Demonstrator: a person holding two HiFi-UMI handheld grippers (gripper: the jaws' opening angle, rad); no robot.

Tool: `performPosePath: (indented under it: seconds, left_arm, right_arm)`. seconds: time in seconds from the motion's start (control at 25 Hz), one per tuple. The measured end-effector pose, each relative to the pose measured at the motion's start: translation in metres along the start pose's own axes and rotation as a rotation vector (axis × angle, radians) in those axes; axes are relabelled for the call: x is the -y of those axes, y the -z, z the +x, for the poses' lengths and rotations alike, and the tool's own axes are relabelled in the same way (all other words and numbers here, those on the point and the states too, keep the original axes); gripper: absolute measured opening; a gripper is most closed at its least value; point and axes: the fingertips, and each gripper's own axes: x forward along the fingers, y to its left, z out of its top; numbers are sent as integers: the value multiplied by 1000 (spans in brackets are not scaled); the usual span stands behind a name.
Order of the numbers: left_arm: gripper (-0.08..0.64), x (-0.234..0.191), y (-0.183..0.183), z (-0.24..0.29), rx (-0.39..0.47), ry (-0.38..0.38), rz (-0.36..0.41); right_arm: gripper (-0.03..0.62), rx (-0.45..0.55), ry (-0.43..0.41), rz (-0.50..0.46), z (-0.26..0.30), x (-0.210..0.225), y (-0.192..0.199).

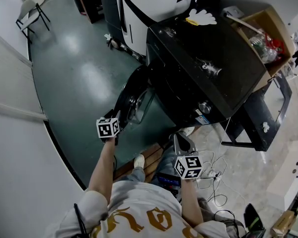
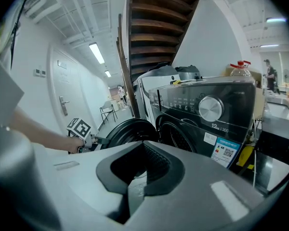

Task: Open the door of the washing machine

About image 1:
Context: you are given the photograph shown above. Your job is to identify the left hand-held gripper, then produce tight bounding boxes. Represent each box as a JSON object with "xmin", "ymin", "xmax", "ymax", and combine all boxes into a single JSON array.
[{"xmin": 96, "ymin": 109, "xmax": 122, "ymax": 146}]

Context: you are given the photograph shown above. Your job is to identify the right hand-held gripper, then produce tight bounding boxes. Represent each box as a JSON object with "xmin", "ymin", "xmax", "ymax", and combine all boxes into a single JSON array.
[{"xmin": 173, "ymin": 133, "xmax": 204, "ymax": 180}]

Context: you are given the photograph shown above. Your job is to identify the round washer door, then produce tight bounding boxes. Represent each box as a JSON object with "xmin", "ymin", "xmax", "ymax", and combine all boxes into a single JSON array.
[{"xmin": 113, "ymin": 64, "xmax": 156, "ymax": 131}]

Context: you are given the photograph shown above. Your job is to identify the person's left forearm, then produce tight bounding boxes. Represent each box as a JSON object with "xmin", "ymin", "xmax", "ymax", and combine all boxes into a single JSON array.
[{"xmin": 87, "ymin": 136, "xmax": 118, "ymax": 204}]

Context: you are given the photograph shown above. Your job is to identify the person's right forearm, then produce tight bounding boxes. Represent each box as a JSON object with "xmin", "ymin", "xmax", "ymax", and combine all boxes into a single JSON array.
[{"xmin": 179, "ymin": 178, "xmax": 205, "ymax": 229}]

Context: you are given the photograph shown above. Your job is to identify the black washing machine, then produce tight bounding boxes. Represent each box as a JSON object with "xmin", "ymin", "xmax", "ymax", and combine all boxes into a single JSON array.
[{"xmin": 146, "ymin": 16, "xmax": 268, "ymax": 129}]

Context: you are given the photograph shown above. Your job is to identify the cardboard box with items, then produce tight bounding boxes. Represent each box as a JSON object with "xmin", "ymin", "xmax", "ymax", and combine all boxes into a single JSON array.
[{"xmin": 222, "ymin": 7, "xmax": 296, "ymax": 93}]

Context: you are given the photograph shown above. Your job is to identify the person's right white shoe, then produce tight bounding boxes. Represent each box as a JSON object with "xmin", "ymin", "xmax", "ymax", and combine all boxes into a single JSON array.
[{"xmin": 178, "ymin": 126, "xmax": 196, "ymax": 137}]

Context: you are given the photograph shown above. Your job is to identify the person's white shoe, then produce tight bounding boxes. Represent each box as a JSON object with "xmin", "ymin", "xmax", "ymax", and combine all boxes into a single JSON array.
[
  {"xmin": 133, "ymin": 154, "xmax": 146, "ymax": 170},
  {"xmin": 178, "ymin": 126, "xmax": 196, "ymax": 137}
]

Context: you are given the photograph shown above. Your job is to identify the person's blue jeans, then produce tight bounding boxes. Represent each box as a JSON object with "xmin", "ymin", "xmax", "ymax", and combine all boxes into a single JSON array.
[{"xmin": 125, "ymin": 145, "xmax": 182, "ymax": 183}]

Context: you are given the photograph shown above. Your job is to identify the wooden pallet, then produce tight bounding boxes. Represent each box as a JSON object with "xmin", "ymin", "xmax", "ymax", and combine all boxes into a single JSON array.
[{"xmin": 113, "ymin": 142, "xmax": 170, "ymax": 183}]

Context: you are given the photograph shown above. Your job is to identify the black box with blue screen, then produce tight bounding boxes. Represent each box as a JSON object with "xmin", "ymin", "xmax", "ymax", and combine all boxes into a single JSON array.
[{"xmin": 156, "ymin": 172, "xmax": 182, "ymax": 191}]

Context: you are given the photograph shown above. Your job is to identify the white power strip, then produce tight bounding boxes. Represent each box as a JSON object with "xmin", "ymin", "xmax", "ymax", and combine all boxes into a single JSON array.
[{"xmin": 205, "ymin": 171, "xmax": 223, "ymax": 181}]

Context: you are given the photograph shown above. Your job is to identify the person's left white shoe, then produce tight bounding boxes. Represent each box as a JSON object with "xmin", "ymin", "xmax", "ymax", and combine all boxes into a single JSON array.
[{"xmin": 133, "ymin": 154, "xmax": 146, "ymax": 170}]

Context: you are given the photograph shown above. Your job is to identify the white shirt with gold print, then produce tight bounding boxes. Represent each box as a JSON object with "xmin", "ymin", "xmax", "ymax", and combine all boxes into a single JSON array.
[{"xmin": 46, "ymin": 179, "xmax": 239, "ymax": 238}]

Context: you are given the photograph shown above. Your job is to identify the white counter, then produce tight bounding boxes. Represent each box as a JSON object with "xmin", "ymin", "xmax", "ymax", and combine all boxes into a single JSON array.
[{"xmin": 266, "ymin": 140, "xmax": 298, "ymax": 208}]

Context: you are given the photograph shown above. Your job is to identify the closed brown cardboard box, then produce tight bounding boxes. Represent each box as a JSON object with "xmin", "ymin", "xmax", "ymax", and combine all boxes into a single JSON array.
[{"xmin": 270, "ymin": 209, "xmax": 297, "ymax": 238}]

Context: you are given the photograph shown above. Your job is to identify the clear plastic bottle red cap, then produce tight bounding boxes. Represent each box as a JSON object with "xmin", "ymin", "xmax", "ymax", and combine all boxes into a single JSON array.
[{"xmin": 249, "ymin": 32, "xmax": 286, "ymax": 64}]

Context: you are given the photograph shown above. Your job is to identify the white and black mobile robot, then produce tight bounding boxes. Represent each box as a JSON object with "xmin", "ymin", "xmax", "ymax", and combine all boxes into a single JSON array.
[{"xmin": 99, "ymin": 0, "xmax": 197, "ymax": 60}]

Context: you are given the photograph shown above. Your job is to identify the white glove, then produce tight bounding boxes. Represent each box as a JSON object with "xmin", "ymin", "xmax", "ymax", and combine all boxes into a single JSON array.
[{"xmin": 188, "ymin": 8, "xmax": 218, "ymax": 26}]

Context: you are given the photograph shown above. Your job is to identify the grey folding chair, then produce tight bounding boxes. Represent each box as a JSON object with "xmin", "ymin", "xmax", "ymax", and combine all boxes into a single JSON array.
[{"xmin": 15, "ymin": 0, "xmax": 51, "ymax": 45}]

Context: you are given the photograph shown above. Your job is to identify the small grey device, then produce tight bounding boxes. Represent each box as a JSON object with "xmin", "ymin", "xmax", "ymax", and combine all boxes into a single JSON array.
[{"xmin": 222, "ymin": 5, "xmax": 245, "ymax": 18}]

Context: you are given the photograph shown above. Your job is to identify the white cable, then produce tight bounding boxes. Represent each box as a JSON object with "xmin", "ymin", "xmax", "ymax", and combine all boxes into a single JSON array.
[{"xmin": 198, "ymin": 117, "xmax": 232, "ymax": 191}]

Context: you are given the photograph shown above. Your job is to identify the black cable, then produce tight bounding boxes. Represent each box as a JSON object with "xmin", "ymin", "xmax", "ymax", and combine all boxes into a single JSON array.
[{"xmin": 205, "ymin": 177, "xmax": 239, "ymax": 223}]

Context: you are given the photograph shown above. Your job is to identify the black table frame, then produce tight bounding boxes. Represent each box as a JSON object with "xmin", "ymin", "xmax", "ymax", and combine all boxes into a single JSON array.
[{"xmin": 221, "ymin": 72, "xmax": 293, "ymax": 152}]

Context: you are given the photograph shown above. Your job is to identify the black strap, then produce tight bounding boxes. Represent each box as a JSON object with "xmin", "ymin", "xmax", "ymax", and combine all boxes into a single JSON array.
[{"xmin": 74, "ymin": 203, "xmax": 89, "ymax": 238}]

